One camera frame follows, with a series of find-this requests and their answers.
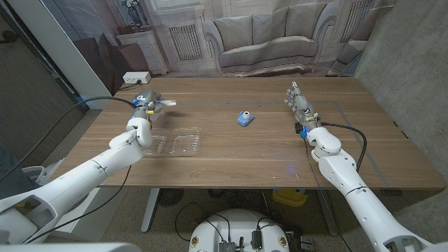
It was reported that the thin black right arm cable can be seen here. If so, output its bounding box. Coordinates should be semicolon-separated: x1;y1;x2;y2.
303;138;354;252

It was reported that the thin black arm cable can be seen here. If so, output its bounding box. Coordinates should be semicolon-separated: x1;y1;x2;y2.
303;138;354;252
26;164;132;244

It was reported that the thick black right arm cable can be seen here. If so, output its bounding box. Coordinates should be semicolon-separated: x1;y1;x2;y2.
320;121;368;172

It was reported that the clear plastic clamshell container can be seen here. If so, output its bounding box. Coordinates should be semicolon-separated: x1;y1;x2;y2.
141;126;201;158

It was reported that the blue toy camera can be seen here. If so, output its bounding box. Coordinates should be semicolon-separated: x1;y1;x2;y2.
237;111;255;127

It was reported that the printed living room backdrop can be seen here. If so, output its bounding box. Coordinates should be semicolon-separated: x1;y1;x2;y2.
40;0;396;95

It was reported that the black power strip cable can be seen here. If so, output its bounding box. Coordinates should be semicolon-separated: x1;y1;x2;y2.
118;79;143;91

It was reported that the white power strip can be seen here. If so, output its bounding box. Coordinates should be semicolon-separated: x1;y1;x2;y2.
122;71;152;85

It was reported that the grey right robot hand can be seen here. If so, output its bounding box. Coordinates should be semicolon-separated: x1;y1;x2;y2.
284;80;321;130

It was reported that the black round floor fan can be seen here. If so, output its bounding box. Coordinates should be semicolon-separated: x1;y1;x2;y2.
157;188;185;207

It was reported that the white plastic stand base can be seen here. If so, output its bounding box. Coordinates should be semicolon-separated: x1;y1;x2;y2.
20;159;66;185

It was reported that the white table leg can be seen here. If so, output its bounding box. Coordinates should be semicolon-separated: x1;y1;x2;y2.
140;188;160;234

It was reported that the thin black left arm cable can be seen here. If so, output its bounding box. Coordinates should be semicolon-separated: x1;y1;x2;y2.
26;164;132;244

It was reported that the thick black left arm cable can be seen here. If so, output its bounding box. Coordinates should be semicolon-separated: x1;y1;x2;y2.
0;96;137;183

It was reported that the black floor cable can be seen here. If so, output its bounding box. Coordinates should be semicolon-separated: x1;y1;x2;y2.
174;202;232;243

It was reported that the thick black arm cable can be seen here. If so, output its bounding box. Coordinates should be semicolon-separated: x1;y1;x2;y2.
320;121;368;172
0;96;137;183

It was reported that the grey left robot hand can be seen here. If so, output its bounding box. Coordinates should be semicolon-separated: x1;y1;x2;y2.
131;90;165;120

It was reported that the yellow object under table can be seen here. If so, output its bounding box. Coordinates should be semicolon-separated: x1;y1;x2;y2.
272;188;309;207

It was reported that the person in blue jeans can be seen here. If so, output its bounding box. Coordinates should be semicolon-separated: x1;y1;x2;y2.
0;143;36;200

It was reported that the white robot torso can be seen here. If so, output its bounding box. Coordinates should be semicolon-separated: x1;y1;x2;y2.
188;209;291;252

